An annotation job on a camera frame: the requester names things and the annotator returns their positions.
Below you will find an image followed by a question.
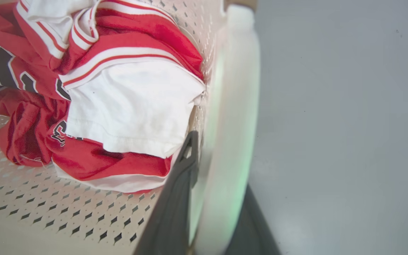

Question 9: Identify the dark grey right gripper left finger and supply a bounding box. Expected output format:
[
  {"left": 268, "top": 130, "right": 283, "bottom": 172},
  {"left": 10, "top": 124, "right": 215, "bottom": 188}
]
[{"left": 133, "top": 130, "right": 200, "bottom": 255}]

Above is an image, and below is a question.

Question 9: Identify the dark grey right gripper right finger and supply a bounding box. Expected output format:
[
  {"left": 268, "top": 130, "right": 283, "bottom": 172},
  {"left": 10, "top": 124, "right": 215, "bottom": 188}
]
[{"left": 225, "top": 184, "right": 282, "bottom": 255}]

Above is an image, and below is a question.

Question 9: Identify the white perforated plastic laundry basket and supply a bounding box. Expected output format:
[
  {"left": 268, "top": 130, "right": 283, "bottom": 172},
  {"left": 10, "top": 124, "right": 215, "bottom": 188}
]
[{"left": 0, "top": 0, "right": 261, "bottom": 255}]

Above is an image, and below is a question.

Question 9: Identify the red and white sports jersey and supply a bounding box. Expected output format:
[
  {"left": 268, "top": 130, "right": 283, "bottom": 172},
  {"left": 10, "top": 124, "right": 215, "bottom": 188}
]
[{"left": 0, "top": 0, "right": 207, "bottom": 194}]

